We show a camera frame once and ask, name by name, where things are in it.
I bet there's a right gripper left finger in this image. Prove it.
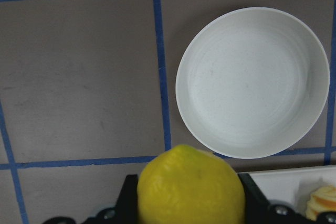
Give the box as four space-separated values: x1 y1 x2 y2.
41 173 140 224

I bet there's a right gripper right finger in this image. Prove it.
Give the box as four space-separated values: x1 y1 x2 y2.
238 173 335 223

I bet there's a yellow lemon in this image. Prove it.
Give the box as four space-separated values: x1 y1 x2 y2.
137 145 245 223

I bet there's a white rectangular tray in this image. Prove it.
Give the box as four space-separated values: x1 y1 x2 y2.
247 165 335 214

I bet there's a grilled bread piece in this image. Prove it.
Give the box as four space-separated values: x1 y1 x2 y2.
305 185 335 221

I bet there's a cream small plate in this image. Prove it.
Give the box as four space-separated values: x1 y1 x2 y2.
175 7 330 159

